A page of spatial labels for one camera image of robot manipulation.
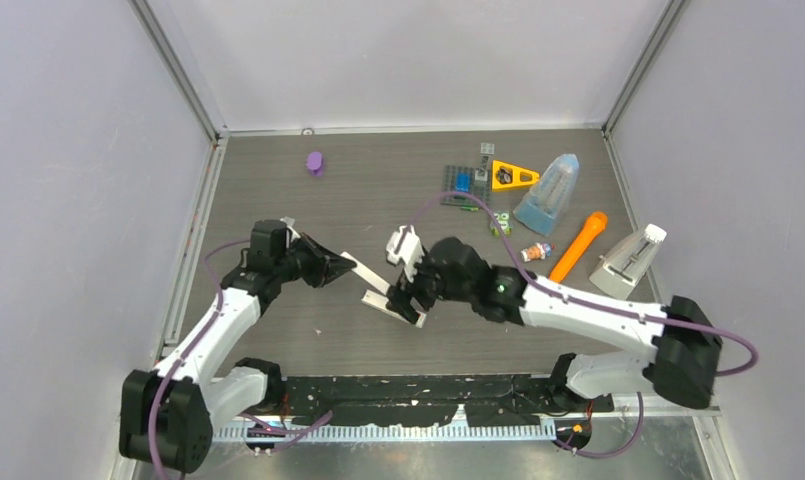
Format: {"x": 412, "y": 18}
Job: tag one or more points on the grey lego baseplate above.
{"x": 482, "y": 191}

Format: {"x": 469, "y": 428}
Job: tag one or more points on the white metronome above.
{"x": 620, "y": 270}

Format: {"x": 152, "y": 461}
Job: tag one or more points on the slim white remote control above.
{"x": 380, "y": 303}

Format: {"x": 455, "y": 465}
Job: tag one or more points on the orange toy microphone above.
{"x": 593, "y": 226}

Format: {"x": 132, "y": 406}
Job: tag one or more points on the white battery cover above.
{"x": 375, "y": 281}

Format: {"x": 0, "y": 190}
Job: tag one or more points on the blue lego brick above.
{"x": 462, "y": 184}

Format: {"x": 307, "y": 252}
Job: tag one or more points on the small figurine bottle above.
{"x": 537, "y": 251}

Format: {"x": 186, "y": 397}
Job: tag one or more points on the purple plastic toy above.
{"x": 315, "y": 163}

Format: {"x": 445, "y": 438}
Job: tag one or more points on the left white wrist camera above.
{"x": 293, "y": 234}

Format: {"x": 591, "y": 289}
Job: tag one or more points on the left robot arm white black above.
{"x": 170, "y": 412}

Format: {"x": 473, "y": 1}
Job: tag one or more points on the green owl toy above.
{"x": 501, "y": 223}

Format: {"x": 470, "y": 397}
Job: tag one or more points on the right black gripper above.
{"x": 400, "y": 296}

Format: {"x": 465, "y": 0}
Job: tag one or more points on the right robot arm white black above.
{"x": 668, "y": 349}

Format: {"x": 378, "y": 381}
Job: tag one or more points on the yellow triangle toy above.
{"x": 506, "y": 176}

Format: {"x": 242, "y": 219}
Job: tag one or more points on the grey lego piece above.
{"x": 485, "y": 159}

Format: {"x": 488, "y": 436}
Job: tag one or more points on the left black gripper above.
{"x": 326, "y": 265}

